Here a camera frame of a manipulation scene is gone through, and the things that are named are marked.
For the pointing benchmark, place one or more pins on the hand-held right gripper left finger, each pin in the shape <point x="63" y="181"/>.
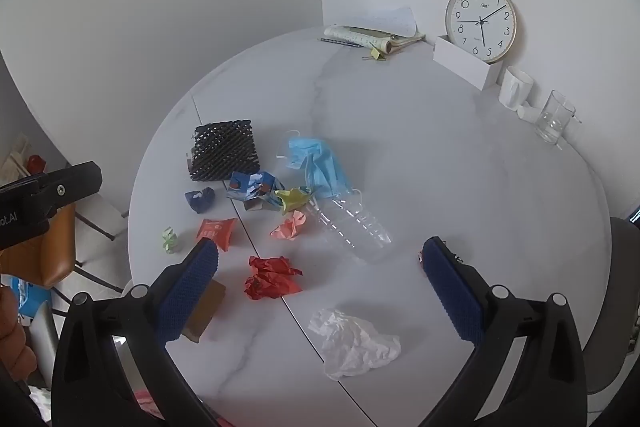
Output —
<point x="187" y="292"/>

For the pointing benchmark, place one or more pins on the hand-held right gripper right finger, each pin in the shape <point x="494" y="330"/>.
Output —
<point x="455" y="292"/>

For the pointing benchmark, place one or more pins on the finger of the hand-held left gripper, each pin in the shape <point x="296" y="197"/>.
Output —
<point x="65" y="187"/>

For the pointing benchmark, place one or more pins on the brown cardboard piece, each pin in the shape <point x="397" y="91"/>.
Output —
<point x="207" y="307"/>

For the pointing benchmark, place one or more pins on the green paper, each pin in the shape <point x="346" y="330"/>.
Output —
<point x="170" y="241"/>

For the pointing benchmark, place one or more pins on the orange-red snack packet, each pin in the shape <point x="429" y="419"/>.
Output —
<point x="217" y="231"/>

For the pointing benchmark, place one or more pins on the red paper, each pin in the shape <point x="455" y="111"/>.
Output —
<point x="272" y="279"/>

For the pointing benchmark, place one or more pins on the dark blue paper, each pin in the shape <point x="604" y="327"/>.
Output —
<point x="200" y="199"/>

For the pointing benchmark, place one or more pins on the white tissue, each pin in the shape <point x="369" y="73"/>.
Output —
<point x="355" y="342"/>

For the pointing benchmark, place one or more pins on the clear plastic bottle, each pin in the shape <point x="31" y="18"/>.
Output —
<point x="355" y="227"/>

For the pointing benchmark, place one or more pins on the pink paper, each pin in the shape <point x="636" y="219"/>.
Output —
<point x="290" y="227"/>

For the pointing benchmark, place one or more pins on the blue wrapper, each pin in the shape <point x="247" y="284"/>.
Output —
<point x="255" y="187"/>

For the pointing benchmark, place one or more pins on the yellow-green wrapper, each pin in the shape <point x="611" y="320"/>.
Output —
<point x="292" y="198"/>

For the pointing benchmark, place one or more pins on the blue face mask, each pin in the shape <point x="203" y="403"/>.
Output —
<point x="320" y="162"/>

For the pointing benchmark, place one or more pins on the person's left hand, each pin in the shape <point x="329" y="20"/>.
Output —
<point x="12" y="337"/>

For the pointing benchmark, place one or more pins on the red object in rack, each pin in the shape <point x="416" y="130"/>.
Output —
<point x="35" y="164"/>

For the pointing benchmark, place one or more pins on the orange leather chair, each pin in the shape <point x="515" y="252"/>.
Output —
<point x="50" y="257"/>

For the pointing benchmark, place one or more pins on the cream storage rack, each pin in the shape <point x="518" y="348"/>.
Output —
<point x="17" y="154"/>

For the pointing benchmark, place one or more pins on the blue tissue pack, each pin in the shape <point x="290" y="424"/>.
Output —
<point x="20" y="294"/>

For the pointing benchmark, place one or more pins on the small white plastic cap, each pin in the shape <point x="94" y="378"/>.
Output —
<point x="528" y="113"/>

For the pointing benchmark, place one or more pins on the clear drinking glass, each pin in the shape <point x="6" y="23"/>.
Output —
<point x="552" y="119"/>

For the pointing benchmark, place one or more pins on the white mug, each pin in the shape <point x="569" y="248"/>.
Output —
<point x="515" y="87"/>

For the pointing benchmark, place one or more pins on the yellow binder clip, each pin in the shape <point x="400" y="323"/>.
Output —
<point x="378" y="55"/>

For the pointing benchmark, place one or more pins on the rolled newspaper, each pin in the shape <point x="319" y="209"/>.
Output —
<point x="365" y="37"/>

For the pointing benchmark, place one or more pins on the dark pen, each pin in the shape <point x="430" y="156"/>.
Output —
<point x="340" y="43"/>

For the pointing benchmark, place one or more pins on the white paper sheet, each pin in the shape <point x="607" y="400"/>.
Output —
<point x="390" y="19"/>

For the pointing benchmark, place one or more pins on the round gold-rimmed wall clock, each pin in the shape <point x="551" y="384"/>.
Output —
<point x="482" y="22"/>

